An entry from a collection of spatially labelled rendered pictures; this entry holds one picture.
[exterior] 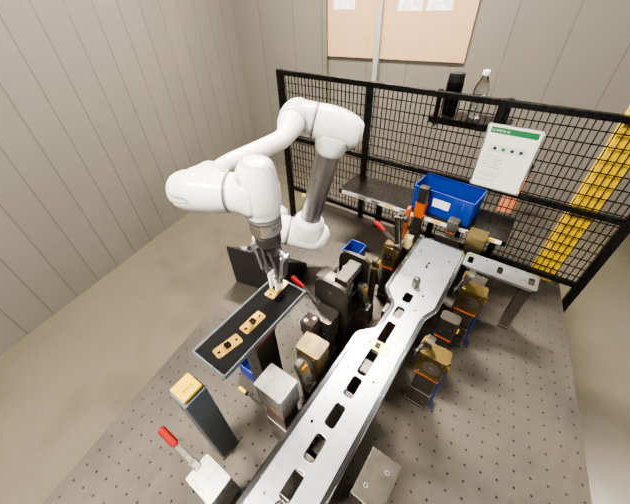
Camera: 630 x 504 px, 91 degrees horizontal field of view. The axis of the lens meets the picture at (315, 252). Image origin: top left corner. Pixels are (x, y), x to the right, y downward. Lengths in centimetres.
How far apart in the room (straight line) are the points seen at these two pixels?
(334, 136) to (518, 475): 133
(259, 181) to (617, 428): 241
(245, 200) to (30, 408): 230
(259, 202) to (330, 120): 57
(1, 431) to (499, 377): 275
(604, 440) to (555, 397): 95
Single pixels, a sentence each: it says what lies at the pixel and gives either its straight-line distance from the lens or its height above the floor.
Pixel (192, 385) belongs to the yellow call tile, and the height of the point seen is 116.
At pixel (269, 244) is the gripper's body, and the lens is 85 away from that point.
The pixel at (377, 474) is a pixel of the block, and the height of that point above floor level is 103.
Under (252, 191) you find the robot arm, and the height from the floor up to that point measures 160.
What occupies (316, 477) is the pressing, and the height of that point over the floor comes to 100.
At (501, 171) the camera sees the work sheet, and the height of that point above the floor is 125.
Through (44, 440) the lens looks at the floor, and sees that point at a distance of 263.
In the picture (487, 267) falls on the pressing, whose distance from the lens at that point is 153.
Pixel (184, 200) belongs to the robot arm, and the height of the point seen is 156.
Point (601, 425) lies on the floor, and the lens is 260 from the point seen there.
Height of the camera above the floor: 196
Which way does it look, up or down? 42 degrees down
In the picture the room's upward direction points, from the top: 2 degrees counter-clockwise
